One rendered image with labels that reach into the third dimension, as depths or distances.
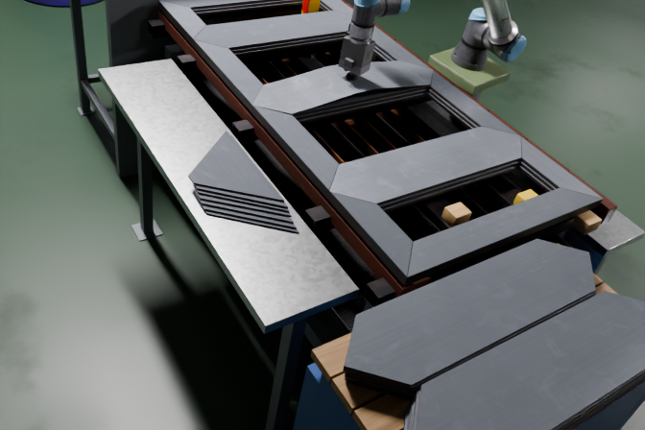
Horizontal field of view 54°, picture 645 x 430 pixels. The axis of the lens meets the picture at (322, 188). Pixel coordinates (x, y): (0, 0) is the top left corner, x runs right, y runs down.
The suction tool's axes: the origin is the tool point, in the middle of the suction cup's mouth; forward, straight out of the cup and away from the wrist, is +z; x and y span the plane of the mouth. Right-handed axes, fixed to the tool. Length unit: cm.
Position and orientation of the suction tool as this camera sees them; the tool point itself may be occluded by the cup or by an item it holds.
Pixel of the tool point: (351, 81)
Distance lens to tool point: 213.7
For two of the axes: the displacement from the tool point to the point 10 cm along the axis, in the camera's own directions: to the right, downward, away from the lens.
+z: -1.5, 7.7, 6.2
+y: 8.1, 4.5, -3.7
